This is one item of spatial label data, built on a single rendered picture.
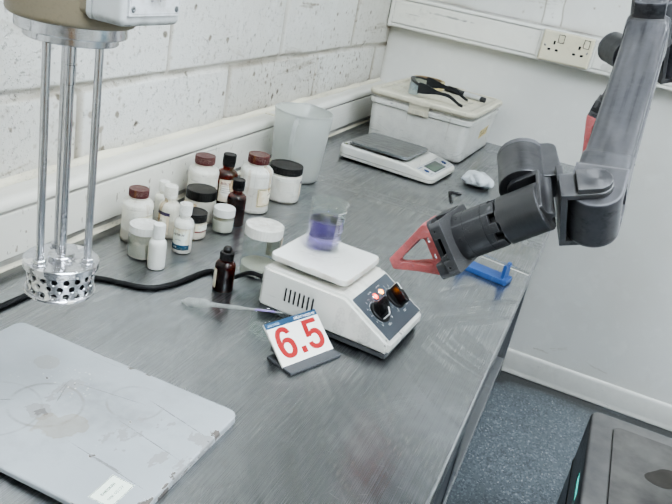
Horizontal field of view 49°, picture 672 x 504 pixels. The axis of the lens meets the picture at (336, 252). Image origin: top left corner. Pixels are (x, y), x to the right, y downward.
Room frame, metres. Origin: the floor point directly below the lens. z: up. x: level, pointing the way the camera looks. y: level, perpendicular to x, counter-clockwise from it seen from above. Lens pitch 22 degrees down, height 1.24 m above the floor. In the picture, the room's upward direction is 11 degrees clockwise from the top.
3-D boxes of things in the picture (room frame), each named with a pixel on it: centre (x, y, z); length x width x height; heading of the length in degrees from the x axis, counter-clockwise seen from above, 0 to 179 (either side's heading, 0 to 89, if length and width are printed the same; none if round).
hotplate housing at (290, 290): (0.94, -0.01, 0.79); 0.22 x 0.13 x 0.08; 68
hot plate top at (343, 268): (0.95, 0.01, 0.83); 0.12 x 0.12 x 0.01; 68
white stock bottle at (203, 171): (1.26, 0.26, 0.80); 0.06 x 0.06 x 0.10
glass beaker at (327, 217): (0.97, 0.02, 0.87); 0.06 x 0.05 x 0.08; 147
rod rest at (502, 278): (1.21, -0.26, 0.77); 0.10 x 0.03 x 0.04; 61
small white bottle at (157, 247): (0.98, 0.26, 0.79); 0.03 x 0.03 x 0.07
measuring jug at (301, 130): (1.54, 0.13, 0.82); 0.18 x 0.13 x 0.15; 176
